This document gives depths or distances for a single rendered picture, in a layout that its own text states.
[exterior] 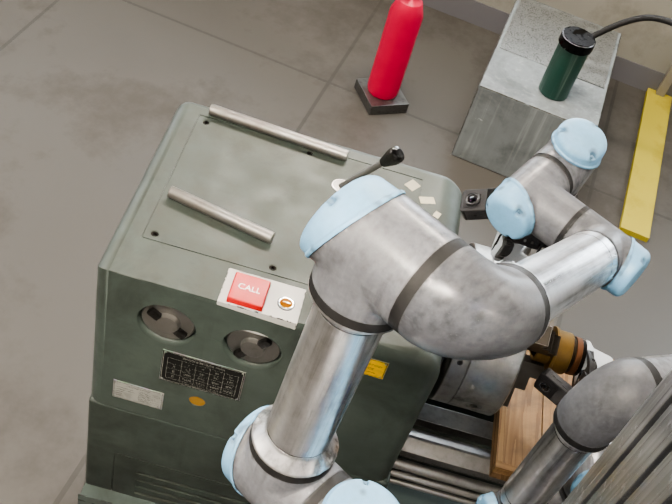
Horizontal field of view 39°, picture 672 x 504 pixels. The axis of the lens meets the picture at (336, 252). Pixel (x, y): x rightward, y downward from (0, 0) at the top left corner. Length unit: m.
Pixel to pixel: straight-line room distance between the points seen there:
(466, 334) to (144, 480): 1.26
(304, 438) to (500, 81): 2.79
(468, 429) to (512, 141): 2.04
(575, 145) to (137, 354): 0.84
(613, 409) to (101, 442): 1.03
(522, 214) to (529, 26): 2.96
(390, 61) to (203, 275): 2.47
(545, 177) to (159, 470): 1.07
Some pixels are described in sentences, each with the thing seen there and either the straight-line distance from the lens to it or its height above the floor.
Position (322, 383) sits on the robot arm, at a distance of 1.09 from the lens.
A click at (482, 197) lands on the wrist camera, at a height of 1.48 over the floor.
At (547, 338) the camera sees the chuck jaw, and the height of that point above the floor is 1.19.
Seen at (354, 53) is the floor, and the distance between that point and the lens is 4.35.
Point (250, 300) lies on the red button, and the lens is 1.54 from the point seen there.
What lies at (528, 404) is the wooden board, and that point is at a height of 0.89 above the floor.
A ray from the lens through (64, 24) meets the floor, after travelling 4.22.
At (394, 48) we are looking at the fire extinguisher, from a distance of 3.89.
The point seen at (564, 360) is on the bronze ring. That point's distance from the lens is 1.88.
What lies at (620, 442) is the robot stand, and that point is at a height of 1.89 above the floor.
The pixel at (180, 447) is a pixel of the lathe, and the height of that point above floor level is 0.79.
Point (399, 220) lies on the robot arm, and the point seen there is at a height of 1.80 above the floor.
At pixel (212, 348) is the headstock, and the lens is 1.64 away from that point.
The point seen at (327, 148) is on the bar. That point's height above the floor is 1.27.
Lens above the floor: 2.45
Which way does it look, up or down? 46 degrees down
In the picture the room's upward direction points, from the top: 18 degrees clockwise
